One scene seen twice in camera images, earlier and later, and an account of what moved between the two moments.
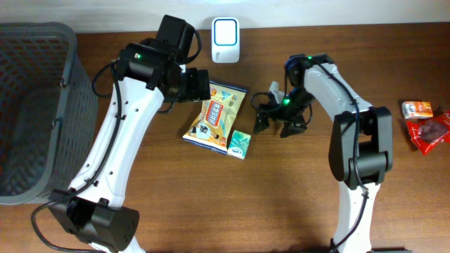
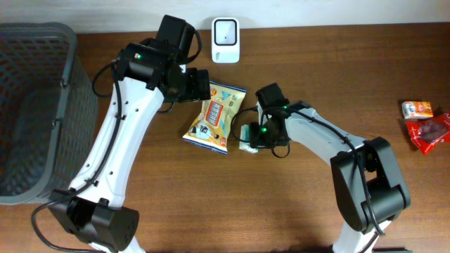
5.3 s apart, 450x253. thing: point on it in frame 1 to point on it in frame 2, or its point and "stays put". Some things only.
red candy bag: x=429 y=132 stays put
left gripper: x=200 y=86 stays put
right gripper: x=280 y=113 to x=258 y=140
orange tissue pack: x=417 y=109 stays put
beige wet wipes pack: x=210 y=128 stays put
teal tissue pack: x=239 y=144 to x=245 y=135
